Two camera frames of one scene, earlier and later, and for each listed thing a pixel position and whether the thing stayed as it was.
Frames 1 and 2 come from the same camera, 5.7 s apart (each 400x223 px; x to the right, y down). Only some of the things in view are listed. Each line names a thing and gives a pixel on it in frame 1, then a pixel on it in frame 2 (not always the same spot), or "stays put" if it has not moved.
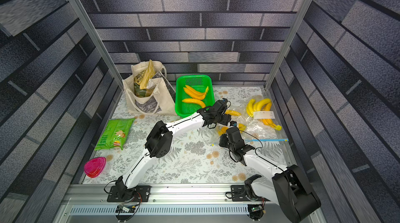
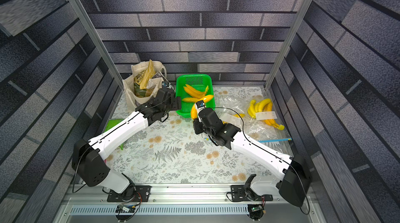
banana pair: (195, 94) stays put
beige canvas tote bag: (148, 91) stays put
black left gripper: (226, 120) -> (177, 103)
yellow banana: (197, 101) stays put
